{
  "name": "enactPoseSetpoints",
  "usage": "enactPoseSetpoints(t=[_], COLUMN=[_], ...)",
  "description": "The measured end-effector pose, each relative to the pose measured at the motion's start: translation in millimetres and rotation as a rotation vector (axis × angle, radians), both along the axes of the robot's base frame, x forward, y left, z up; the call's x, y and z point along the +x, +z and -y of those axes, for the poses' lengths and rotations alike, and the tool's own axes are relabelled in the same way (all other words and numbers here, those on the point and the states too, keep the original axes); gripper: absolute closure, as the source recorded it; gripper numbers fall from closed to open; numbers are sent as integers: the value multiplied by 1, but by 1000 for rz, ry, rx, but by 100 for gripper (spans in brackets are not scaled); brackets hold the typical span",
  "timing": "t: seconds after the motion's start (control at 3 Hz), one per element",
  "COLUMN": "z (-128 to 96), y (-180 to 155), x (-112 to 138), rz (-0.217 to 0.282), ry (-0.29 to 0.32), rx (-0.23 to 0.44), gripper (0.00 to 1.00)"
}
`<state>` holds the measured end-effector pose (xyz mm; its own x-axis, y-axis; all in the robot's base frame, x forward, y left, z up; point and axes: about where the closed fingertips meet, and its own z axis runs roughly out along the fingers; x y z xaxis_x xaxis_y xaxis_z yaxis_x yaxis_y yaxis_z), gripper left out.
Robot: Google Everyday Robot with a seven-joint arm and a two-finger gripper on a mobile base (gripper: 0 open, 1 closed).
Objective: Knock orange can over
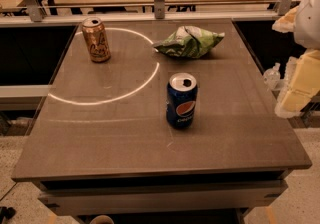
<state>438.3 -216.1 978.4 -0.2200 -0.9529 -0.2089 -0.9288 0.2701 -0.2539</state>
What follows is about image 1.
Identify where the grey table drawer frame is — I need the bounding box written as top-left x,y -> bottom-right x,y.
39,172 -> 287,216

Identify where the green chip bag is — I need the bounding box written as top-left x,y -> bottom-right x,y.
153,26 -> 225,59

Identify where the clear sanitizer bottle left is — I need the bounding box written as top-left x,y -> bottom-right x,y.
263,63 -> 281,90

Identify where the orange soda can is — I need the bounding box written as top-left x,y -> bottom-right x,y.
82,17 -> 111,63

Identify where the black object on floor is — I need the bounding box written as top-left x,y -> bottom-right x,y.
0,206 -> 16,224

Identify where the blue Pepsi can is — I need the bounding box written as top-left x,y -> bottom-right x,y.
166,73 -> 198,129

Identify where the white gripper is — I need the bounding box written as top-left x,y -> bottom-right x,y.
272,0 -> 320,118

